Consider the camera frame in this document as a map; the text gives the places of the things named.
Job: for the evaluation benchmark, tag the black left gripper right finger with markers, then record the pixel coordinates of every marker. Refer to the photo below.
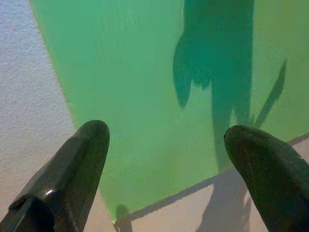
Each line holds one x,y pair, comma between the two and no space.
272,174

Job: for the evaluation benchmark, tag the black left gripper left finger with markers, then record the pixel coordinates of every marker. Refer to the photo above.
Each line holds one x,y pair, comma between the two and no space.
60,174

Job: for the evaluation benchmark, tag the green wall backdrop sheet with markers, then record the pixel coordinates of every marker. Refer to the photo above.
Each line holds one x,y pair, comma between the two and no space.
135,84

